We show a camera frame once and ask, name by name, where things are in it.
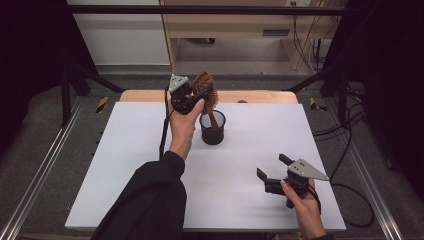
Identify black curtain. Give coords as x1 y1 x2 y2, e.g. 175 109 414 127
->
0 0 98 149
323 0 424 196

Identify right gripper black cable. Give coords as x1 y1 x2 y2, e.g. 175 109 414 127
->
309 182 375 229

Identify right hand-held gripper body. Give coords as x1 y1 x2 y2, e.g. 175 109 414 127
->
264 158 331 210

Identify yellow black striped tape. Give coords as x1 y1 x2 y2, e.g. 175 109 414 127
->
95 95 110 114
309 97 329 113

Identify person's right hand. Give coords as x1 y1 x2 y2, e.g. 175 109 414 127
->
280 178 328 234

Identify black metal stand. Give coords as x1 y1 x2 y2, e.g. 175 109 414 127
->
60 62 126 128
282 64 352 128

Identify black mesh pen holder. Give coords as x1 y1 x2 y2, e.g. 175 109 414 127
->
199 109 227 146

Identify black floor cables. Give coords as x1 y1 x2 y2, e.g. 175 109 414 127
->
312 83 368 143

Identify aluminium floor rail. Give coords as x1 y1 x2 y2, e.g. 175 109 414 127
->
323 99 405 240
0 96 88 240

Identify dark desk drawer handle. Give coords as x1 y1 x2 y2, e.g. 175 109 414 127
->
262 28 291 37

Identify light wooden office desk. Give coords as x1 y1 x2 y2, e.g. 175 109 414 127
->
159 0 345 72

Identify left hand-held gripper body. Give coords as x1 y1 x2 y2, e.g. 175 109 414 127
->
168 73 201 116

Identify light wooden table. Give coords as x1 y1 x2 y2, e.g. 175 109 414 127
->
118 89 299 105

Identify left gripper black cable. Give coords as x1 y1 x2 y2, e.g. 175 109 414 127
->
158 85 175 160

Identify wooden hairbrush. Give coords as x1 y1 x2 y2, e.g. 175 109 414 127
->
190 70 221 130

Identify white power strip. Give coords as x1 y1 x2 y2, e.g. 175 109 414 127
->
285 0 313 8

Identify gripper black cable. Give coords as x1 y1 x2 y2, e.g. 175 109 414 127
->
309 182 375 229
158 85 175 160

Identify white partition panel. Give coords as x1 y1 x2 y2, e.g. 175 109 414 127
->
65 0 172 66

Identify bundle of desk cables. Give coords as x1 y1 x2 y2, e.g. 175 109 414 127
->
290 14 331 75

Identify black horizontal frame bar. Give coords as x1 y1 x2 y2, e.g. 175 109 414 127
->
66 4 348 16

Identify person's left hand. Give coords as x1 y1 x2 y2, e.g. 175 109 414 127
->
167 98 206 162

